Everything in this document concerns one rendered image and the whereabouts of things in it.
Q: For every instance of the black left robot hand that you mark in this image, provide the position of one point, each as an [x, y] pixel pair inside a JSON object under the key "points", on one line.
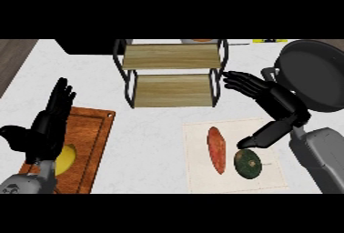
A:
{"points": [[47, 127]]}

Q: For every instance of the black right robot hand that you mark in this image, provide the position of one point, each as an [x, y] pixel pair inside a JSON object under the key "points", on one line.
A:
{"points": [[278, 103]]}

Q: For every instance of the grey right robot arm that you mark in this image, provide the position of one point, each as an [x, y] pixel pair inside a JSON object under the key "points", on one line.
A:
{"points": [[317, 157]]}

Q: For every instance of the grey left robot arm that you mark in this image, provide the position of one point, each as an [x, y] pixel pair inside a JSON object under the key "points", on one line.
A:
{"points": [[27, 179]]}

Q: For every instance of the orange sweet potato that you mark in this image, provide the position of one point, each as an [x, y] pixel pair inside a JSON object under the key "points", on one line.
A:
{"points": [[216, 150]]}

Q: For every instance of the cream placemat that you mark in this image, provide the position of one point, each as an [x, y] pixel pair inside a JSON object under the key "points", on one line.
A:
{"points": [[214, 179]]}

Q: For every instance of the yellow lemon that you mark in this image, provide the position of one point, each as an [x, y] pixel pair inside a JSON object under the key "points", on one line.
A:
{"points": [[66, 159]]}

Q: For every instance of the brown wooden cutting board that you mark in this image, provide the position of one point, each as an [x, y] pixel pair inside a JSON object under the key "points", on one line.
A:
{"points": [[87, 151]]}

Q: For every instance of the black frying pan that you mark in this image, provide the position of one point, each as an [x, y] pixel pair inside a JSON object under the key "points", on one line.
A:
{"points": [[313, 74]]}

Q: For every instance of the yellow and black object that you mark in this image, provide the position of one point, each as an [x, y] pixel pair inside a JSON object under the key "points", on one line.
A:
{"points": [[269, 40]]}

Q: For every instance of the dark green avocado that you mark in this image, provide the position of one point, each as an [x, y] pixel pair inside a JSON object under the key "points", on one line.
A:
{"points": [[247, 164]]}

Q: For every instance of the pale plate with orange food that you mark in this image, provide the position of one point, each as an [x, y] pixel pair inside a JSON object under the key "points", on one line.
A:
{"points": [[201, 40]]}

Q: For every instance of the black appliance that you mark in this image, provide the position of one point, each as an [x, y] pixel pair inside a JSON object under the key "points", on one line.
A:
{"points": [[89, 46]]}

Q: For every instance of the wooden tiered shelf black frame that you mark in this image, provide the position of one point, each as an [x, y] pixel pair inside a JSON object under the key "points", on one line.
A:
{"points": [[171, 72]]}

